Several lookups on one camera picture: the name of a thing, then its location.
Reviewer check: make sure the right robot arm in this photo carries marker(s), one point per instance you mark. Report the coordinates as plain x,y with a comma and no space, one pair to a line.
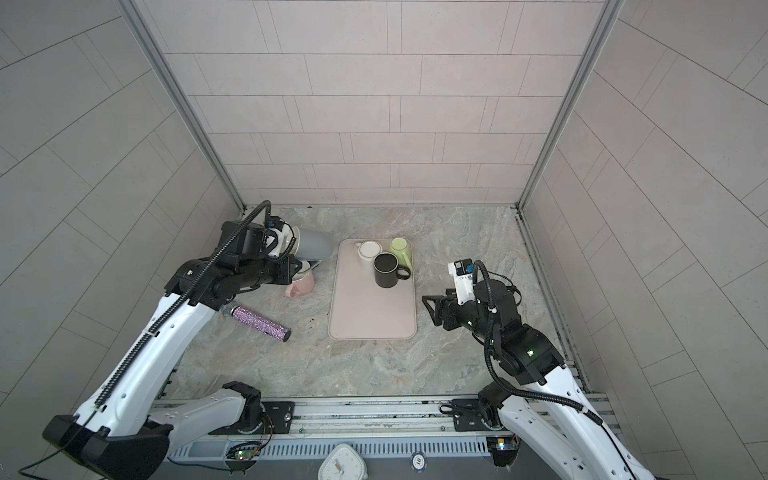
532,394

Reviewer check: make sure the round blue badge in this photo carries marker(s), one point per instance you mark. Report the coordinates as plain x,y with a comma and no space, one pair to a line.
418,461

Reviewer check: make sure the beige plastic tray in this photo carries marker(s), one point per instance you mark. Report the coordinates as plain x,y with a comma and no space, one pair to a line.
361,310

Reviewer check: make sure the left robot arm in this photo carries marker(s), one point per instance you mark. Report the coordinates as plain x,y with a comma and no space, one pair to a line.
114,432

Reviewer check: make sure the black mug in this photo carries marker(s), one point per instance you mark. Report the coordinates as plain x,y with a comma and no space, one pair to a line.
388,271

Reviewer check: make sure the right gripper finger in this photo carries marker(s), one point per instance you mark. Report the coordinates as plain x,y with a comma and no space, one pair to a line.
434,311
434,298

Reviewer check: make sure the white kitchen timer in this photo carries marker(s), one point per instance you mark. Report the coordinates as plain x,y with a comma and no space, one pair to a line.
343,463

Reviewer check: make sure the right circuit board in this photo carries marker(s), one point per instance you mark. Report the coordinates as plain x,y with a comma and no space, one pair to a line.
503,451

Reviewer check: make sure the aluminium mounting rail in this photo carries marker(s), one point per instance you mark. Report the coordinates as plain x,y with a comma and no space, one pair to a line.
306,416

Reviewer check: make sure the purple glitter tube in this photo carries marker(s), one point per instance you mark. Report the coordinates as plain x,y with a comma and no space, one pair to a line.
258,322

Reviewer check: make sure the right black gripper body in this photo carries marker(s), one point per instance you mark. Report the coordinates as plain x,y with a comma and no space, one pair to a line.
468,317

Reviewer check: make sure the left circuit board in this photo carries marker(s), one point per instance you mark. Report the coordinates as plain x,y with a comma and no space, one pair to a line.
244,452

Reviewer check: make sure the light green mug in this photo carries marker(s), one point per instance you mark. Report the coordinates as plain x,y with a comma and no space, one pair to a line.
401,248

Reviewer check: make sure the grey mug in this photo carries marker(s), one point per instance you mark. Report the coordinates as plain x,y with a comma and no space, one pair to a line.
311,245

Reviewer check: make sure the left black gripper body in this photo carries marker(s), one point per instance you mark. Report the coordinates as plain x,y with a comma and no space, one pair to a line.
267,270

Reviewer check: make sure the circuit board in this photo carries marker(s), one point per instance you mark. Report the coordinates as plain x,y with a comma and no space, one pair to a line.
244,452
503,451

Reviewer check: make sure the pink mug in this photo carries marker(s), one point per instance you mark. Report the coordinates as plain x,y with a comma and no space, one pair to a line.
302,284

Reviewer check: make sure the white mug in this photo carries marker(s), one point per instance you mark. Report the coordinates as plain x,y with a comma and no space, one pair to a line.
367,252

